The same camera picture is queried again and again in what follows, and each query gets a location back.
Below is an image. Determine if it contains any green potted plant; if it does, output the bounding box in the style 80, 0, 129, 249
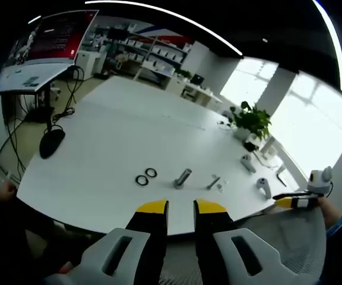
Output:
229, 100, 273, 141

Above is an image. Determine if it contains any grey handheld controller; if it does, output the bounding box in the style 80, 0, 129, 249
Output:
240, 154, 257, 173
256, 177, 273, 200

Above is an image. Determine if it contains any person's dark clothing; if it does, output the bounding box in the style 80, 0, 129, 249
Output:
0, 195, 106, 285

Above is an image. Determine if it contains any ceiling light strip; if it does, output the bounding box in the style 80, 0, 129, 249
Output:
84, 0, 243, 57
313, 0, 342, 93

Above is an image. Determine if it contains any long metal bolt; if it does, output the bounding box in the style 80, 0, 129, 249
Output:
207, 175, 221, 191

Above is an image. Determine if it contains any white standing desk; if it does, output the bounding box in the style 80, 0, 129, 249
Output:
0, 62, 77, 124

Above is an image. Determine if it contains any storage shelving with boxes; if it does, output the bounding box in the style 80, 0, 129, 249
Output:
107, 27, 191, 81

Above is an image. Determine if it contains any metal threaded stud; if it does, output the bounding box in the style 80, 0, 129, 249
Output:
173, 168, 193, 190

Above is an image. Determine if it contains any white low cabinet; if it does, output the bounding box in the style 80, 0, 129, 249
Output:
164, 75, 224, 107

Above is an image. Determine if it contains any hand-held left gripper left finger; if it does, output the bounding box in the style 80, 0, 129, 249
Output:
43, 199, 169, 285

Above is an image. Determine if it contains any black cable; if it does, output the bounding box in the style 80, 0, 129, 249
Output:
51, 65, 85, 123

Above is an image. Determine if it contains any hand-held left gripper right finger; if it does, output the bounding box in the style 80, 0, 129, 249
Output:
192, 198, 323, 285

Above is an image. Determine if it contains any large display screen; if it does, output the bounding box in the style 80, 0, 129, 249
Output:
2, 9, 100, 69

